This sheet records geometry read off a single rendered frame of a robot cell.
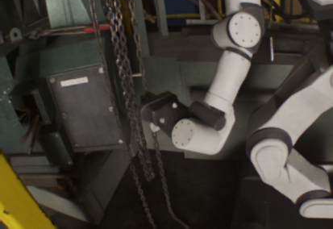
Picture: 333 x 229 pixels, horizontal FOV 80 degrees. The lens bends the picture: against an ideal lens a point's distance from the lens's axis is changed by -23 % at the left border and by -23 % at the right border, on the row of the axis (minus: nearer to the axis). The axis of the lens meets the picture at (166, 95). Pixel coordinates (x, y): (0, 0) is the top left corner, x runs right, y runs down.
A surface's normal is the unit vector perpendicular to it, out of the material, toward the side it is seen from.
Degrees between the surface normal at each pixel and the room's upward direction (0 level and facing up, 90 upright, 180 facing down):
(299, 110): 90
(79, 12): 90
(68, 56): 45
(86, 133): 90
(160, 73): 90
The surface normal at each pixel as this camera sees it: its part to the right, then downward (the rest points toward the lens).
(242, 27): 0.15, 0.11
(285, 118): -0.31, 0.51
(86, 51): -0.04, -0.26
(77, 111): 0.07, 0.49
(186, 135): -0.70, -0.30
